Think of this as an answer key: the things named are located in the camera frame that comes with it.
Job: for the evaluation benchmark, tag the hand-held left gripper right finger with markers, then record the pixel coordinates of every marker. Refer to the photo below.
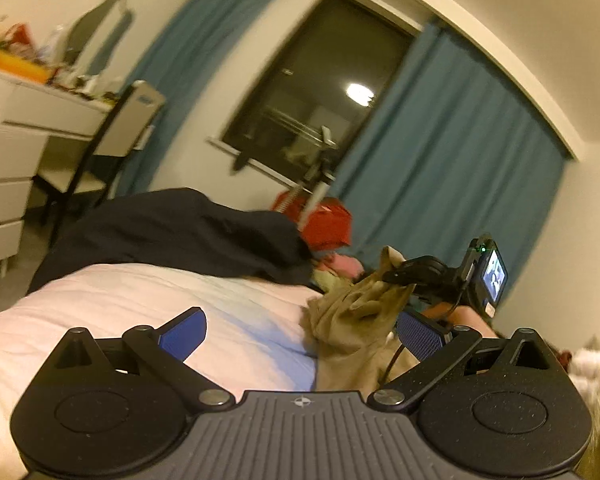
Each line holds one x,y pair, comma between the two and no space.
422,335

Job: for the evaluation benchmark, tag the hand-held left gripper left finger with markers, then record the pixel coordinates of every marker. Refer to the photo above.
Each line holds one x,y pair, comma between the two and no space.
182,332

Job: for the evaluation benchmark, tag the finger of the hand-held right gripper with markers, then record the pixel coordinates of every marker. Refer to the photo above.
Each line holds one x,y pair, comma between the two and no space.
420,267
432,293

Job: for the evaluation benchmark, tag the beige shirt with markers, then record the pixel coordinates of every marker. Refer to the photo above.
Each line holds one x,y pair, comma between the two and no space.
350,325

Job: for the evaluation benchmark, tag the person's right forearm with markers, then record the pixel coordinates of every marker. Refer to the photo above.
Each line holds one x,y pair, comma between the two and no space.
467,320

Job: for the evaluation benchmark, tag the pastel printed bed sheet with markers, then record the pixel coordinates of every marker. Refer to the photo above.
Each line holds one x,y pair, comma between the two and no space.
130,330

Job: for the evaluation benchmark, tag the pink cloth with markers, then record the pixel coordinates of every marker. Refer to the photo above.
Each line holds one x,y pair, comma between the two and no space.
345,266

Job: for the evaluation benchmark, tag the red cloth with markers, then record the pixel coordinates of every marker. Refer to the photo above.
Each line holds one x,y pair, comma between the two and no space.
327,225

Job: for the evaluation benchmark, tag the black garment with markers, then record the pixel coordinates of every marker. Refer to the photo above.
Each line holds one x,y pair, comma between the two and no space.
180,230

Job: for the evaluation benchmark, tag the wide blue curtain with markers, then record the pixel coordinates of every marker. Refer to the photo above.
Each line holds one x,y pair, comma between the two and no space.
445,160

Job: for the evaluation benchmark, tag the garment steamer stand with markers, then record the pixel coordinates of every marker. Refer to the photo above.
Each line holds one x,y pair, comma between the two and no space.
317,180

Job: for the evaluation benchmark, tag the cream textured pillow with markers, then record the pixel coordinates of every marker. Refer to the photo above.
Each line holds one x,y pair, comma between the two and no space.
597,370

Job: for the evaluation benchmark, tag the small black hanging pouch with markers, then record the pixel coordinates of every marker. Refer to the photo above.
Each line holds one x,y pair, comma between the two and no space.
241,164

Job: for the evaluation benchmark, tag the black and cream chair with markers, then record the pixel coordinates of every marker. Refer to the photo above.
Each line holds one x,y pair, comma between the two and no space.
115,145

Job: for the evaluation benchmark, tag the dark framed window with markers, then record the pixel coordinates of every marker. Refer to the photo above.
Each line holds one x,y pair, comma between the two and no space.
320,85

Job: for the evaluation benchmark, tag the white dresser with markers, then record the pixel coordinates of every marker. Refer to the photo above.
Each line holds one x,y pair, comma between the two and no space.
15,160

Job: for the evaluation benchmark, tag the narrow blue curtain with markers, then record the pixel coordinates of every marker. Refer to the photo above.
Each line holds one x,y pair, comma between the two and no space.
195,70

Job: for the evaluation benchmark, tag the wavy vanity mirror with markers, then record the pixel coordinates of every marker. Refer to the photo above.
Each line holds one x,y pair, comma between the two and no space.
95,30

